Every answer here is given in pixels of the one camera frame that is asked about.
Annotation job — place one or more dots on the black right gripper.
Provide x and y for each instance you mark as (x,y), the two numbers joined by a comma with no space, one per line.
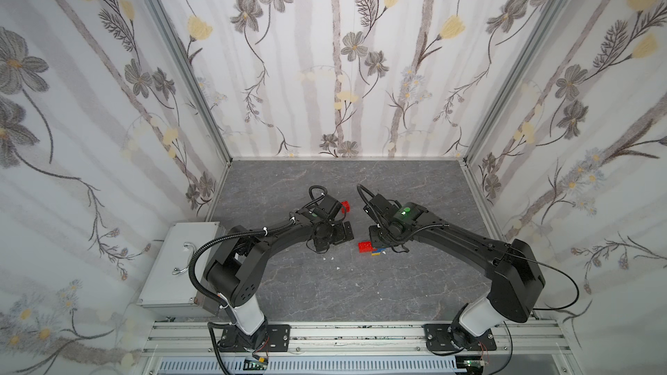
(379,226)

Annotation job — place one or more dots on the grey metal control box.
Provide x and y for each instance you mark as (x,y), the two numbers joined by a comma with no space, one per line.
(168,290)

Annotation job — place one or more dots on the long red lego brick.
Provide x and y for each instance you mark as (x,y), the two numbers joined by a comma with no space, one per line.
(365,247)

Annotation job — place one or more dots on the small red lego brick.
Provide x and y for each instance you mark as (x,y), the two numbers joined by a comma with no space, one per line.
(345,206)

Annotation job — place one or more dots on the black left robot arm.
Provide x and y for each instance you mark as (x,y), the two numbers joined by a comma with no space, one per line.
(229,269)

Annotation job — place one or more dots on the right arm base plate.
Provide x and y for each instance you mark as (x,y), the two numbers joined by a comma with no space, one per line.
(440,337)

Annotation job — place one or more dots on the small green circuit board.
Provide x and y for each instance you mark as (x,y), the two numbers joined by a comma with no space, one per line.
(255,364)

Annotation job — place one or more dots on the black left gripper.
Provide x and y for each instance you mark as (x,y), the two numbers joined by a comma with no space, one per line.
(339,232)

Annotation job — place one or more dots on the white slotted cable duct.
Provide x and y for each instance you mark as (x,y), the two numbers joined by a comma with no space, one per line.
(317,365)

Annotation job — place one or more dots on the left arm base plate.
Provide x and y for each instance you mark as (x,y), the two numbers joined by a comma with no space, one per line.
(269,338)

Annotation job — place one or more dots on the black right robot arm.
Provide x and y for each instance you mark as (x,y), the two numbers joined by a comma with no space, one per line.
(516,280)

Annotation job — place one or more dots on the aluminium frame rail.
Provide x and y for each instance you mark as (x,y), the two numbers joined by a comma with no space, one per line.
(400,338)

